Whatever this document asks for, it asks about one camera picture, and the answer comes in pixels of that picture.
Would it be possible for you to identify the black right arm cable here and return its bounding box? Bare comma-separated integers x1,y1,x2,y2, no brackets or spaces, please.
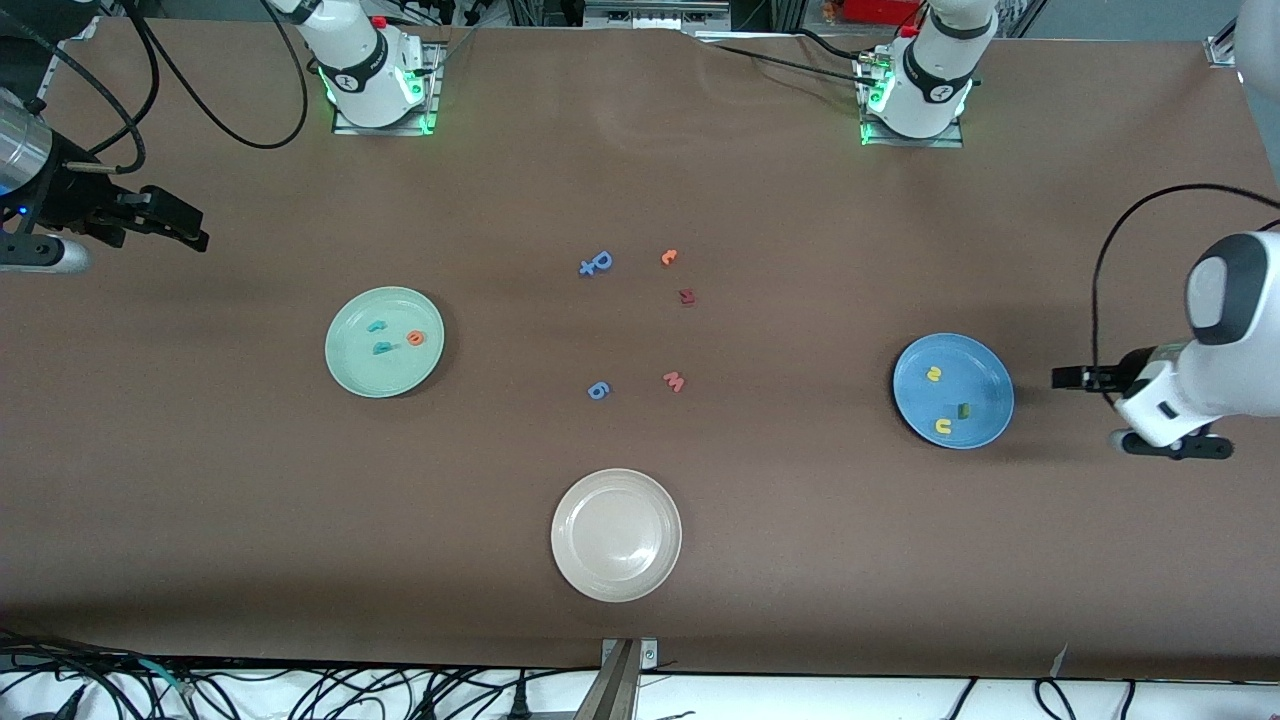
20,0,311,183

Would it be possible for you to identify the black cable on table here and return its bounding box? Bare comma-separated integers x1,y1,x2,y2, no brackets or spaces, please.
700,28,881,89

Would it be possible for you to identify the brown paper table cover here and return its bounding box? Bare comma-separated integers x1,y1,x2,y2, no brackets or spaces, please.
0,18,1280,683

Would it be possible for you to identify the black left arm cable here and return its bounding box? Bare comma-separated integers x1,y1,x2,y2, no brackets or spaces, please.
1092,183,1280,401

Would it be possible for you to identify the aluminium profile bar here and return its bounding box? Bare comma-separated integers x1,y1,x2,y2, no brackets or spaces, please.
1205,0,1246,69

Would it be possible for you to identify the red box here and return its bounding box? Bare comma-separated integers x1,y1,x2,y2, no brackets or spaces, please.
843,0,923,26

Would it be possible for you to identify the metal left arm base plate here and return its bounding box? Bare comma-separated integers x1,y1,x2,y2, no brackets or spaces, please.
858,55,965,149

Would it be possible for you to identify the blue plate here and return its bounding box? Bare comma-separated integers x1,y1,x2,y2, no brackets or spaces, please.
892,333,1015,450

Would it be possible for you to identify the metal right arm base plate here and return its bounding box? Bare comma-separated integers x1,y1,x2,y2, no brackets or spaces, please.
332,40,442,136

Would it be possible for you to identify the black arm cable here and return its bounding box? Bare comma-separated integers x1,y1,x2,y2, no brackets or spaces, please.
1092,183,1280,401
20,0,311,183

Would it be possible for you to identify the black metal rack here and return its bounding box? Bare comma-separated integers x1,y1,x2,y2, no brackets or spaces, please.
583,0,731,31

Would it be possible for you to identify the beige plate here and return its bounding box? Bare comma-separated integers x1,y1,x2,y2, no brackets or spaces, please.
550,468,683,603

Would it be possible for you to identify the teal cable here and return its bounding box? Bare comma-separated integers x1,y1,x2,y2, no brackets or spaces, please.
140,657,193,698

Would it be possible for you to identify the black looped cable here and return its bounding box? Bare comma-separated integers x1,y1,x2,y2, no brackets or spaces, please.
1033,677,1079,720

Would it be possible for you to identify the metal table bracket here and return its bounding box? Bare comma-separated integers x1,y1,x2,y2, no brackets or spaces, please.
575,638,659,720

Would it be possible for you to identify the pale green plate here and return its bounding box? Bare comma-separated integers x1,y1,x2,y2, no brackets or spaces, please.
324,286,446,399

